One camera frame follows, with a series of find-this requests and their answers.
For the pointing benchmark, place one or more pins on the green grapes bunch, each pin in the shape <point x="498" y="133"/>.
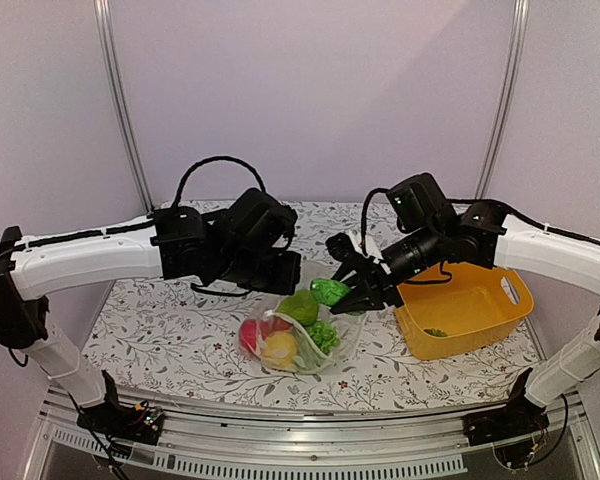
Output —
<point x="324" y="336"/>

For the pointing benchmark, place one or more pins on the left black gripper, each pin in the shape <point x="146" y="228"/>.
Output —
<point x="288" y="279"/>

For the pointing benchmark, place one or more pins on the aluminium post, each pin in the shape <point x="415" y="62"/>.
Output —
<point x="507" y="91"/>
<point x="113" y="72"/>

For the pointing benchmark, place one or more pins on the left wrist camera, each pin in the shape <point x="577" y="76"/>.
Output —
<point x="290" y="219"/>

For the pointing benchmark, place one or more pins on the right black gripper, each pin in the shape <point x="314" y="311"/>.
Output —
<point x="376" y="286"/>

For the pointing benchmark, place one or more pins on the left aluminium post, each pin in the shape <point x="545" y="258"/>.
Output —
<point x="113" y="72"/>

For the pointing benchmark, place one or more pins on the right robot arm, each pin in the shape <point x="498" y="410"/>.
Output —
<point x="488" y="234"/>

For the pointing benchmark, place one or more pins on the floral tablecloth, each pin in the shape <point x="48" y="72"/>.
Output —
<point x="164" y="337"/>

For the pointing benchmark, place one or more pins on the yellow lemon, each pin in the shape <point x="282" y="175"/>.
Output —
<point x="279" y="351"/>

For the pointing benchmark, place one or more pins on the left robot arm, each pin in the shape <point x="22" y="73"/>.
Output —
<point x="237" y="244"/>

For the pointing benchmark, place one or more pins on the right aluminium post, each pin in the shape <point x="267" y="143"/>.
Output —
<point x="507" y="91"/>

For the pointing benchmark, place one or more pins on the aluminium front rail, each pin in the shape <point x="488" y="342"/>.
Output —
<point x="212" y="440"/>

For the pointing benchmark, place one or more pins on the clear zip top bag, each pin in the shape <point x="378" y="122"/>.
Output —
<point x="309" y="359"/>

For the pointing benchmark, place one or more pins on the red apple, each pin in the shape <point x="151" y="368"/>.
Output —
<point x="253" y="334"/>
<point x="279" y="324"/>

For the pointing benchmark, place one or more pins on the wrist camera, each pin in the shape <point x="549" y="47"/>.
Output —
<point x="351" y="246"/>
<point x="290" y="219"/>

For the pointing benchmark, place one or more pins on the green lettuce leaf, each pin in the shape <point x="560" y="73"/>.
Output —
<point x="436" y="333"/>

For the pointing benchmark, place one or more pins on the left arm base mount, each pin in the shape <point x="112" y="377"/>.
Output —
<point x="144" y="425"/>

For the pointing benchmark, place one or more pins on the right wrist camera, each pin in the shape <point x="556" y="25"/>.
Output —
<point x="351" y="246"/>

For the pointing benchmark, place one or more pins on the yellow plastic basket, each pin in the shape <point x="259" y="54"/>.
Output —
<point x="477" y="307"/>

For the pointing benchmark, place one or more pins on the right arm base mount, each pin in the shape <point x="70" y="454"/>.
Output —
<point x="518" y="417"/>

